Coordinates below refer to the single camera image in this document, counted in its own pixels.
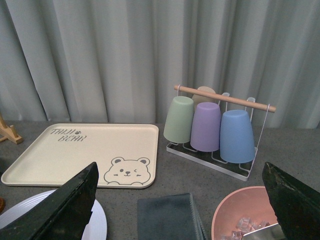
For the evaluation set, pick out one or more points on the white round plate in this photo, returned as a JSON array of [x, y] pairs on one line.
[[96, 229]]

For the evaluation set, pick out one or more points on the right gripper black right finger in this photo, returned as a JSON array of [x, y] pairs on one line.
[[295, 204]]

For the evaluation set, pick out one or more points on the beige bear serving tray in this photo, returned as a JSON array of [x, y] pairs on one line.
[[125, 154]]

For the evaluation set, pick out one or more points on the blue cup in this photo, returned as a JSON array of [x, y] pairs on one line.
[[236, 137]]

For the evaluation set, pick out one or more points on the clear ice cubes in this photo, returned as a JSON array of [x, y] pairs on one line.
[[244, 226]]

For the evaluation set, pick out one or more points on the light green cup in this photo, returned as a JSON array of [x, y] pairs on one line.
[[179, 120]]

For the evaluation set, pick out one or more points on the wooden peg drying rack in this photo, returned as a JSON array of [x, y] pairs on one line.
[[8, 132]]

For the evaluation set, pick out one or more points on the metal scoop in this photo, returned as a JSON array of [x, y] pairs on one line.
[[271, 232]]

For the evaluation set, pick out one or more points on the brown wooden cutting board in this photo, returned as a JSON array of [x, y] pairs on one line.
[[2, 204]]

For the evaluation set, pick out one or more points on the white wire cup rack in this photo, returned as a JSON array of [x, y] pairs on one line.
[[213, 159]]

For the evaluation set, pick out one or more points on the beige cup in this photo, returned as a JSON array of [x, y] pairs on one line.
[[201, 99]]

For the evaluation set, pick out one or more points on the purple cup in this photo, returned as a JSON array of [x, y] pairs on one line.
[[205, 132]]

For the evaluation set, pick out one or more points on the grey folded cloth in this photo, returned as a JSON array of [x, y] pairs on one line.
[[172, 217]]

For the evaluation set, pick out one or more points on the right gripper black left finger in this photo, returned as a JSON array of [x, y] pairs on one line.
[[63, 215]]

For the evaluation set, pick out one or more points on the pink bowl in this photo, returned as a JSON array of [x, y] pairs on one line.
[[248, 202]]

